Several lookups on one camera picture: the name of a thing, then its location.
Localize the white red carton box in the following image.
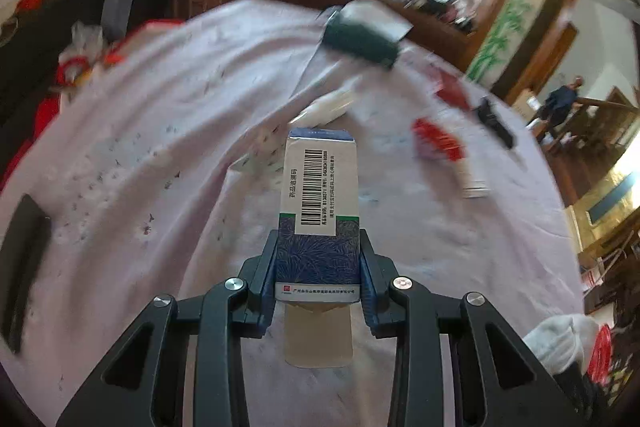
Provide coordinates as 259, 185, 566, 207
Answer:
452, 157, 490, 199

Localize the blue white medicine box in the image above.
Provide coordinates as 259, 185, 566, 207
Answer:
274, 128, 361, 369

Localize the red plastic wrapper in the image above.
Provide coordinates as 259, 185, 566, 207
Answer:
411, 118, 466, 162

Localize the red plastic mesh basket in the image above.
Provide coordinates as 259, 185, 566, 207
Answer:
587, 324, 613, 387

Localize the black flat phone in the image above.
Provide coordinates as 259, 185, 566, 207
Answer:
0, 194, 51, 353

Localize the black toy pistol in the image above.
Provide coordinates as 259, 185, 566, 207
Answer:
473, 98, 516, 150

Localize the wooden stair railing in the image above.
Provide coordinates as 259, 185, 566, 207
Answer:
546, 88, 639, 154

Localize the person in dark clothes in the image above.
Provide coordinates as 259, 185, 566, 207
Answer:
538, 76, 584, 138

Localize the dark red foil packet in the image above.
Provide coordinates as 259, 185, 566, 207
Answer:
436, 69, 471, 113

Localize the white spray bottle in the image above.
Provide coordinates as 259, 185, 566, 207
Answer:
288, 88, 356, 129

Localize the dark green tissue box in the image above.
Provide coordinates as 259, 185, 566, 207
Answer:
321, 0, 413, 69

